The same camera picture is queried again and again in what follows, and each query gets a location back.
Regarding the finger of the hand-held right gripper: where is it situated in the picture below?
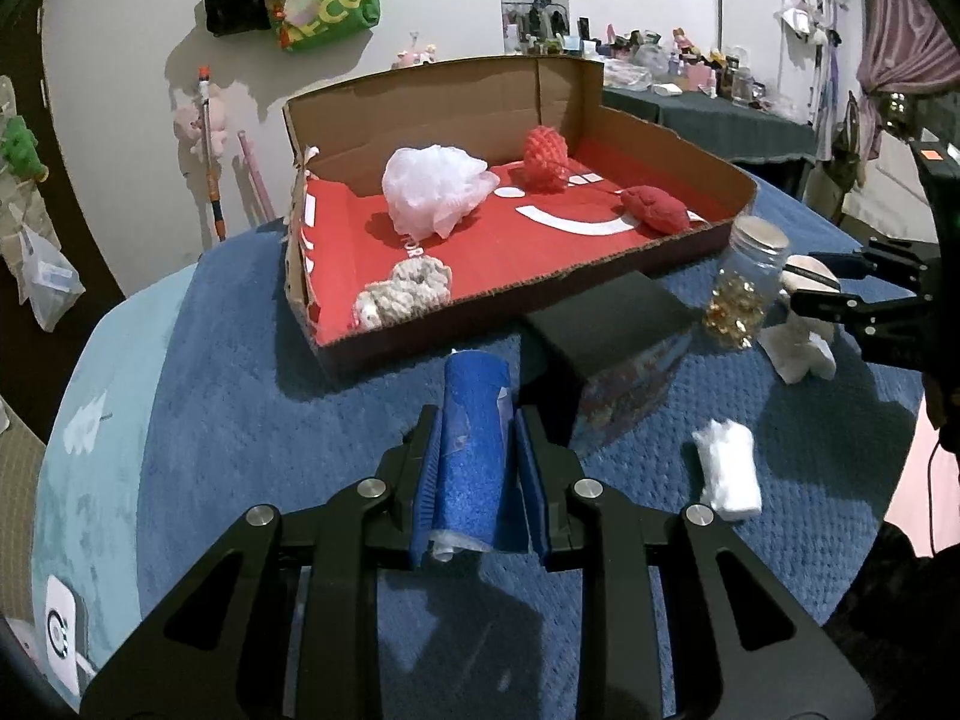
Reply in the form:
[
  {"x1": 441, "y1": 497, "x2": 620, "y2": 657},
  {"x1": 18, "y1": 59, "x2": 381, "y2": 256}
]
[
  {"x1": 791, "y1": 285, "x2": 931, "y2": 362},
  {"x1": 814, "y1": 238, "x2": 935, "y2": 282}
]

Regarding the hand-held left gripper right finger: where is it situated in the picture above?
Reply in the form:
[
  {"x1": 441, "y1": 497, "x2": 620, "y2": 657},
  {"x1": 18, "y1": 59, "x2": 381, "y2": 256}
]
[{"x1": 514, "y1": 405, "x2": 877, "y2": 720}]

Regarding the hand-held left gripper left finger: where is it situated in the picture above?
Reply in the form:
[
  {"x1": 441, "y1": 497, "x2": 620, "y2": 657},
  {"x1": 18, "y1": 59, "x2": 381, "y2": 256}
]
[{"x1": 79, "y1": 405, "x2": 443, "y2": 720}]

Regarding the blue cloth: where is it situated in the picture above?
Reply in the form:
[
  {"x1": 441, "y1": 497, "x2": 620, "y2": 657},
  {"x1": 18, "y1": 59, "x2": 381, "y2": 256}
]
[{"x1": 426, "y1": 349, "x2": 515, "y2": 562}]

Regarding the cream crochet scrunchie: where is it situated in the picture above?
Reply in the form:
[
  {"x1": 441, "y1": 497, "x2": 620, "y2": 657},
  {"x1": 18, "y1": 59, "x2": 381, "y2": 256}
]
[
  {"x1": 394, "y1": 255, "x2": 452, "y2": 302},
  {"x1": 354, "y1": 281, "x2": 407, "y2": 329}
]

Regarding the white soft cloth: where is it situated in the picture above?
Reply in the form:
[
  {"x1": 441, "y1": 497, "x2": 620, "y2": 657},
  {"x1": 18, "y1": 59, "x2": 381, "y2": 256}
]
[{"x1": 690, "y1": 420, "x2": 763, "y2": 520}]

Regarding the red-lined cardboard box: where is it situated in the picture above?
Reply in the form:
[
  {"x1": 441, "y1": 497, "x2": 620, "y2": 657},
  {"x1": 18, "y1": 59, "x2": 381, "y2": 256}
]
[{"x1": 281, "y1": 56, "x2": 755, "y2": 391}]

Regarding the red knitted item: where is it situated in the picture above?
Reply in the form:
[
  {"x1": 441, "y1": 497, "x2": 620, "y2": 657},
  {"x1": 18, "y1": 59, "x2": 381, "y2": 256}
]
[{"x1": 619, "y1": 186, "x2": 691, "y2": 235}]

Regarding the white mesh bath pouf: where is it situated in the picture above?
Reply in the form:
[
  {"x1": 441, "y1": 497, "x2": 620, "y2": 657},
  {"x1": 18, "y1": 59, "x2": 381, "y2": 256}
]
[{"x1": 382, "y1": 146, "x2": 500, "y2": 238}]

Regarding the red bubble knit pouch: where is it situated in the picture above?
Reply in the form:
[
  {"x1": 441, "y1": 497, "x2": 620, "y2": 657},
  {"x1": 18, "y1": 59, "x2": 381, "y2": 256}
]
[{"x1": 523, "y1": 127, "x2": 572, "y2": 193}]

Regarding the blue fleece blanket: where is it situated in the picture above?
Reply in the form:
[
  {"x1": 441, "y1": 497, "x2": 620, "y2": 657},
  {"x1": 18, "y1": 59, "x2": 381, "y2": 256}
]
[{"x1": 135, "y1": 172, "x2": 927, "y2": 720}]

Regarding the glass jar with metal lid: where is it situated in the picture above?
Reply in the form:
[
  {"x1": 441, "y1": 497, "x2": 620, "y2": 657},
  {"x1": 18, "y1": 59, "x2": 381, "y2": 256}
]
[{"x1": 703, "y1": 215, "x2": 791, "y2": 352}]

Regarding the black printed case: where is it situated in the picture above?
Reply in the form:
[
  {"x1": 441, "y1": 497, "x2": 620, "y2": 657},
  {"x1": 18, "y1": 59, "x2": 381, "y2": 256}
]
[{"x1": 520, "y1": 272, "x2": 695, "y2": 455}]

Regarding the pink curtain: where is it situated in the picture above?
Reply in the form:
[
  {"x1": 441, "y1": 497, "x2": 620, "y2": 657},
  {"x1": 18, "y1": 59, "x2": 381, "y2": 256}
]
[{"x1": 853, "y1": 0, "x2": 960, "y2": 166}]

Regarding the table with dark green cloth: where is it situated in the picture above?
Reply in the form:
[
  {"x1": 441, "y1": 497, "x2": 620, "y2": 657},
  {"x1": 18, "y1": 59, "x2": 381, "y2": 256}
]
[{"x1": 600, "y1": 84, "x2": 820, "y2": 167}]

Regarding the white wardrobe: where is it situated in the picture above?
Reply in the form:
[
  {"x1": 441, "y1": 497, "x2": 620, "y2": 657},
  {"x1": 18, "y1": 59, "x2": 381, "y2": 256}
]
[{"x1": 716, "y1": 0, "x2": 835, "y2": 128}]

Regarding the clutter of small table items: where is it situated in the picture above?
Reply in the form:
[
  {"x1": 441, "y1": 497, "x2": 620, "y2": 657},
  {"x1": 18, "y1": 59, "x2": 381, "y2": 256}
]
[{"x1": 517, "y1": 13, "x2": 775, "y2": 112}]

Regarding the light blue sheet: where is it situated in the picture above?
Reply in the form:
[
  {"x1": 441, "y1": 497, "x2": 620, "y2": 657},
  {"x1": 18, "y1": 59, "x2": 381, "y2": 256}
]
[{"x1": 31, "y1": 262, "x2": 202, "y2": 695}]

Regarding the pink stick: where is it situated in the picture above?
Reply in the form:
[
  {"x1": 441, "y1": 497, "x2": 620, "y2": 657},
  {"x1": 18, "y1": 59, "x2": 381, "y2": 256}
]
[{"x1": 237, "y1": 130, "x2": 275, "y2": 224}]

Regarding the white power strip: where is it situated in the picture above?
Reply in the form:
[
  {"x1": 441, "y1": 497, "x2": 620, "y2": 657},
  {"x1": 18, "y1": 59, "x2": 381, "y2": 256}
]
[{"x1": 43, "y1": 574, "x2": 92, "y2": 697}]

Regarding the white stick with red tip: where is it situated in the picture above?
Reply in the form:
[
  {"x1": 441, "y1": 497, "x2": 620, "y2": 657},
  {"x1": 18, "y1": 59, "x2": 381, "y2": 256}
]
[{"x1": 195, "y1": 66, "x2": 227, "y2": 242}]

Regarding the clear plastic bag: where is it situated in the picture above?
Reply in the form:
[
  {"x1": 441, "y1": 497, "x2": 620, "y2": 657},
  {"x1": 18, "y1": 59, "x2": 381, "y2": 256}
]
[{"x1": 16, "y1": 223, "x2": 85, "y2": 332}]

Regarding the small pink plush toy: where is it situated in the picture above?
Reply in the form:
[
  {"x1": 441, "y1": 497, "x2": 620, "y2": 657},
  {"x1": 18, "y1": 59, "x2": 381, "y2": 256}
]
[{"x1": 392, "y1": 33, "x2": 440, "y2": 70}]

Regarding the clear hanging organizer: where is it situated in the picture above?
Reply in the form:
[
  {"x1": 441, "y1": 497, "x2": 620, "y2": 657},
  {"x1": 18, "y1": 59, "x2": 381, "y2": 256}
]
[{"x1": 0, "y1": 75, "x2": 47, "y2": 293}]

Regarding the green plush toy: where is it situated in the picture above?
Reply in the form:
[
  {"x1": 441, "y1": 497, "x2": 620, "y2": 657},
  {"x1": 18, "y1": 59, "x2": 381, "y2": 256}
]
[{"x1": 0, "y1": 116, "x2": 40, "y2": 182}]

